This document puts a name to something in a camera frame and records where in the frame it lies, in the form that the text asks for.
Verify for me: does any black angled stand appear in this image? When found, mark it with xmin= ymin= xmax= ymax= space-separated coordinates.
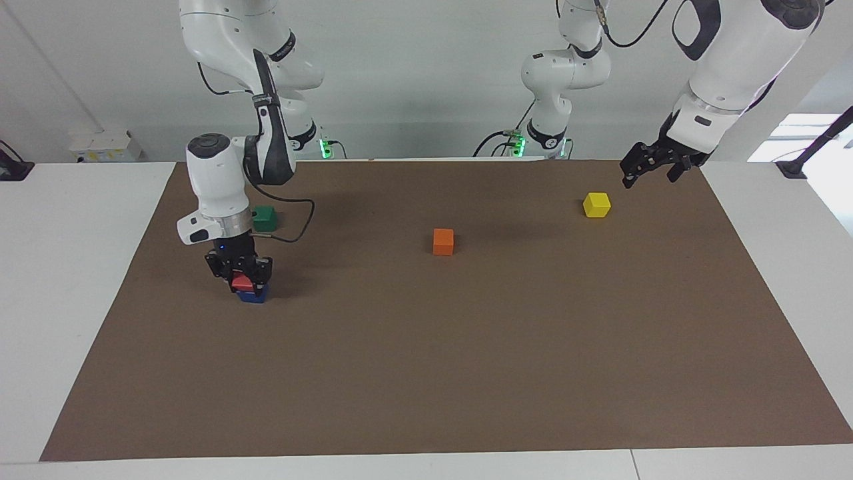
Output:
xmin=775 ymin=105 xmax=853 ymax=179

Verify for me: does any white power box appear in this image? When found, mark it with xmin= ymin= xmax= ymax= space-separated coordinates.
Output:
xmin=69 ymin=130 xmax=144 ymax=163

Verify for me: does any brown table mat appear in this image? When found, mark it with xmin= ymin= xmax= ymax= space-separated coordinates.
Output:
xmin=40 ymin=159 xmax=853 ymax=462

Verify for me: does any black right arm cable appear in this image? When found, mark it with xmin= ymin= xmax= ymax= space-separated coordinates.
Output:
xmin=248 ymin=180 xmax=316 ymax=244

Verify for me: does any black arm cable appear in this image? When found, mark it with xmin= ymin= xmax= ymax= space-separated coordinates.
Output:
xmin=595 ymin=0 xmax=670 ymax=49
xmin=248 ymin=180 xmax=316 ymax=244

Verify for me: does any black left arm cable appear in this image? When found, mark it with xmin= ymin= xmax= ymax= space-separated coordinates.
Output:
xmin=595 ymin=0 xmax=670 ymax=49

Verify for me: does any black left base cable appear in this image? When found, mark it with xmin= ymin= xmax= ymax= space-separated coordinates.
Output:
xmin=473 ymin=100 xmax=537 ymax=158

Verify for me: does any black clamp mount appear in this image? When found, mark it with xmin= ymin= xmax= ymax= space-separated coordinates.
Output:
xmin=0 ymin=140 xmax=35 ymax=182

